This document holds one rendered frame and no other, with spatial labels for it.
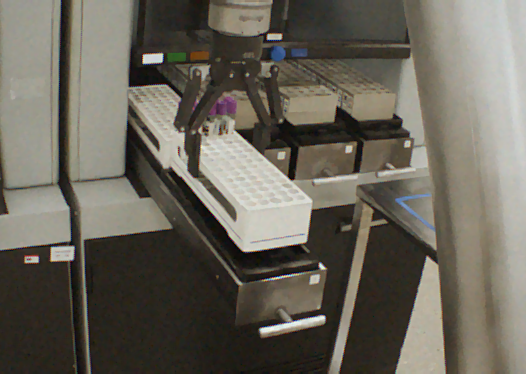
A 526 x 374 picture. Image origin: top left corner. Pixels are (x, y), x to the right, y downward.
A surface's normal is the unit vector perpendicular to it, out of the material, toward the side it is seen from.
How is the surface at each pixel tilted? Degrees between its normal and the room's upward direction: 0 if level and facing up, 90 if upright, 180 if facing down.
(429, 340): 0
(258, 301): 90
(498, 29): 70
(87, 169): 90
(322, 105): 90
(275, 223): 90
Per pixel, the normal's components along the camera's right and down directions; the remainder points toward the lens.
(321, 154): 0.43, 0.43
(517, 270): -0.22, 0.08
